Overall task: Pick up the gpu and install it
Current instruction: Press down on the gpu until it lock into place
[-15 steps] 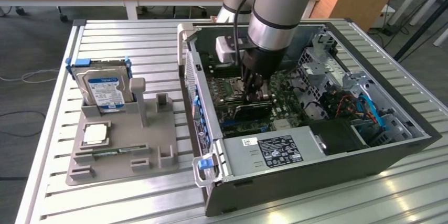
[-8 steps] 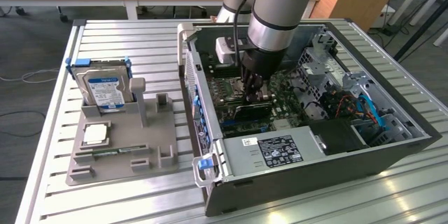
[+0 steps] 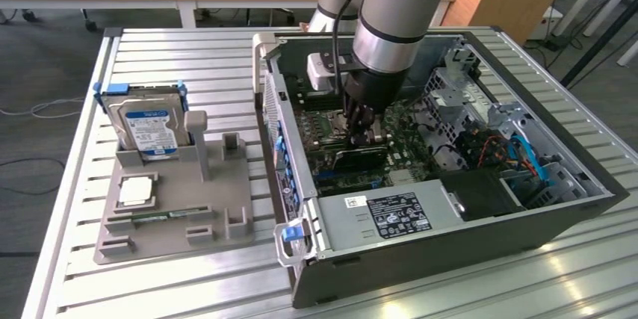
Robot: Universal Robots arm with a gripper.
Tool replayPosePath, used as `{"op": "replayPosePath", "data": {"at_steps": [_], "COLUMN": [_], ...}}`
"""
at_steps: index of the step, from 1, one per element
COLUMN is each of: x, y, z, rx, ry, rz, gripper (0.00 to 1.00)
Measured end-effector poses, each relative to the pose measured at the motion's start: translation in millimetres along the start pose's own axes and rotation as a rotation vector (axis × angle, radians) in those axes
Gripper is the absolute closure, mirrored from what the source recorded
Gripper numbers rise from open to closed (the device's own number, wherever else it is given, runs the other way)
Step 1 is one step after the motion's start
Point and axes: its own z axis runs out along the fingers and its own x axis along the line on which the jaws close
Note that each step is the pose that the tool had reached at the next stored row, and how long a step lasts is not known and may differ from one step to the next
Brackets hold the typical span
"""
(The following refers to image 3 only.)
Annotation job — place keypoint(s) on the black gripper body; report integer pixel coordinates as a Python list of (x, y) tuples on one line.
[(374, 87)]

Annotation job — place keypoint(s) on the black graphics card metal bracket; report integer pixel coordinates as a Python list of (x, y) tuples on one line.
[(361, 158)]

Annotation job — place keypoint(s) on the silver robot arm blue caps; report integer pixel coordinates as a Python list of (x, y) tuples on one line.
[(398, 9)]

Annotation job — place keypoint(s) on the green motherboard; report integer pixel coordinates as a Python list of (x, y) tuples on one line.
[(404, 154)]

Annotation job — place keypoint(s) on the blue expansion slot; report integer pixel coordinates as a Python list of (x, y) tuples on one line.
[(329, 176)]

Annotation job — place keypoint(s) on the silver perforated drive cage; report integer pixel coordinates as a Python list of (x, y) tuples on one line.
[(449, 110)]

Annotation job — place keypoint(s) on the silver chipset heatsink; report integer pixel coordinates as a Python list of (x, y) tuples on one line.
[(405, 178)]

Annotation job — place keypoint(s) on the grey power supply unit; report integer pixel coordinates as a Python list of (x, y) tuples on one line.
[(349, 222)]

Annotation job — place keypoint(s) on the black plastic cover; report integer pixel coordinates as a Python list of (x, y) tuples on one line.
[(478, 192)]

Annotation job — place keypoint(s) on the blue case latch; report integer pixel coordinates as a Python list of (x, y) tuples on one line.
[(292, 232)]

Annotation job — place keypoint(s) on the white floor device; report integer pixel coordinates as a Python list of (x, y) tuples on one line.
[(546, 24)]

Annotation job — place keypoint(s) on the grey parts rack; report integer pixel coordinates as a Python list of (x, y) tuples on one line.
[(174, 184)]

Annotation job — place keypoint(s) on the open black PC case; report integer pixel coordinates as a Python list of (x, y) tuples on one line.
[(398, 274)]

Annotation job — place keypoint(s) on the hard disk in blue caddy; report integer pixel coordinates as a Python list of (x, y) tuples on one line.
[(145, 128)]

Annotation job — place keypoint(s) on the silver disk bay with rails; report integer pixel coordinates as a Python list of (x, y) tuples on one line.
[(564, 184)]

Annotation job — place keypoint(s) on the spare green RAM stick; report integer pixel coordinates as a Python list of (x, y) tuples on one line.
[(170, 215)]

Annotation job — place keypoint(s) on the spare CPU silver lid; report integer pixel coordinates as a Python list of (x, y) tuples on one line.
[(135, 192)]

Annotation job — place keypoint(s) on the metal CPU socket frame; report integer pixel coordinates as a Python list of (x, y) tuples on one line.
[(336, 123)]

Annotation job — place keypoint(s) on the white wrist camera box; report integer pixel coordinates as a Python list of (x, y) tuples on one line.
[(322, 72)]

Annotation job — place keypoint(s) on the white table frame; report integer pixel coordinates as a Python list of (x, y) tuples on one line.
[(629, 52)]

